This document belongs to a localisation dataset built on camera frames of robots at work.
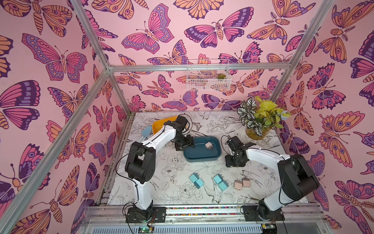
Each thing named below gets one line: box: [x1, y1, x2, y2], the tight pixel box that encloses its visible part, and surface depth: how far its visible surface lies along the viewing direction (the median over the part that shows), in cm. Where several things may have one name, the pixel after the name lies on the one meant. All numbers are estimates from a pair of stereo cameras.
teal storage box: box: [183, 136, 223, 163], surface depth 100 cm
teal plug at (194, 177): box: [189, 172, 200, 183], surface depth 86 cm
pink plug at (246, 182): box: [242, 177, 251, 188], surface depth 85 cm
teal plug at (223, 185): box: [218, 180, 229, 191], surface depth 83 cm
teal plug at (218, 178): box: [213, 174, 224, 184], surface depth 85 cm
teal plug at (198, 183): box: [193, 177, 205, 190], surface depth 84 cm
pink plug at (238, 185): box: [234, 179, 243, 191], surface depth 83 cm
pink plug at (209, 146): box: [205, 141, 214, 151], surface depth 99 cm
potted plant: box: [237, 96, 292, 140], surface depth 91 cm
